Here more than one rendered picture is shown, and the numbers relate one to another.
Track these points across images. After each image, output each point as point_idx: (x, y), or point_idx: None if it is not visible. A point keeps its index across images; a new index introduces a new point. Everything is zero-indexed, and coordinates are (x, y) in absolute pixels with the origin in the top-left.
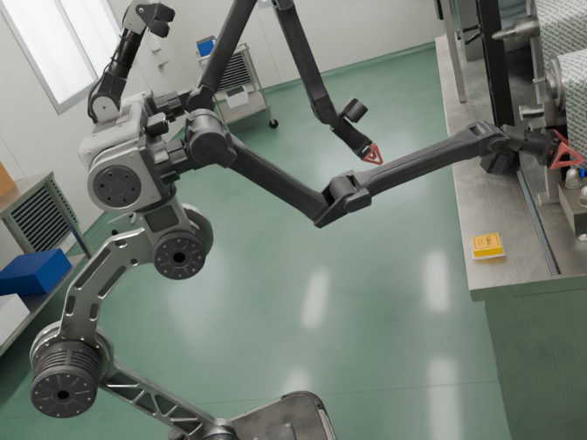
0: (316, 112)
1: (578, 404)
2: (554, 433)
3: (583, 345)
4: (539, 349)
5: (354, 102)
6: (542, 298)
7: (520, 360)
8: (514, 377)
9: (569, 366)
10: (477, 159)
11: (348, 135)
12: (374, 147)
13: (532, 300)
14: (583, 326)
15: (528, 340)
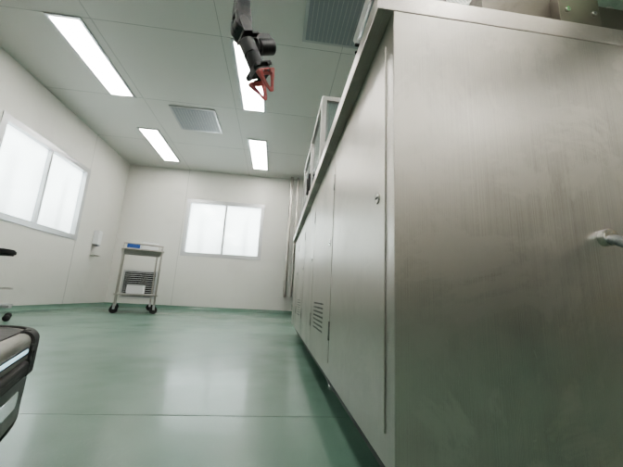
0: (235, 11)
1: (503, 228)
2: (466, 296)
3: (506, 111)
4: (453, 105)
5: (267, 35)
6: (460, 26)
7: (426, 119)
8: (414, 150)
9: (490, 145)
10: None
11: (254, 49)
12: (272, 68)
13: (450, 26)
14: (505, 82)
15: (440, 86)
